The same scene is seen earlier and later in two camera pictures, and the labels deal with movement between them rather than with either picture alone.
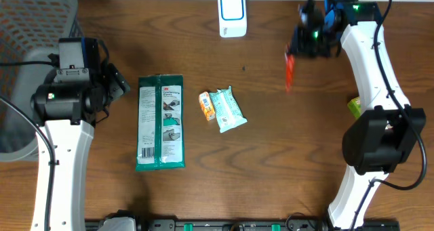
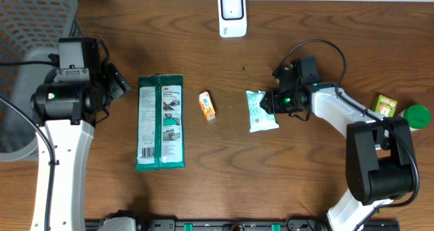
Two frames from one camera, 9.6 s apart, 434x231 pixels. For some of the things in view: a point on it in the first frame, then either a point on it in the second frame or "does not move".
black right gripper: x=300 y=47 to x=274 y=104
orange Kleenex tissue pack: x=207 y=106 does not move
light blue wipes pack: x=228 y=114 to x=260 y=119
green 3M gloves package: x=160 y=128 does not move
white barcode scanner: x=232 y=13 does not move
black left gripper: x=115 y=83 does not move
